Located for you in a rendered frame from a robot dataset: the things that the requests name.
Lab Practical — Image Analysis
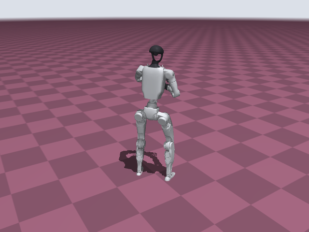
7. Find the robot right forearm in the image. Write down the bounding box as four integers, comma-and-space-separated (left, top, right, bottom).
167, 86, 180, 93

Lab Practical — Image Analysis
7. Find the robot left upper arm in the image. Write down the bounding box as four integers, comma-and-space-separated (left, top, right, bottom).
135, 65, 144, 82

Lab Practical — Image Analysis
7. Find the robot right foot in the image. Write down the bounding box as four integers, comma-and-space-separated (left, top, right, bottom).
164, 172, 175, 181

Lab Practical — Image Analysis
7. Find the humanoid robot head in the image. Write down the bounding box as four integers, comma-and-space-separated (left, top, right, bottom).
148, 45, 164, 68

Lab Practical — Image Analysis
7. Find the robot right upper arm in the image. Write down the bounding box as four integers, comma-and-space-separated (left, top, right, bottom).
164, 69, 180, 98

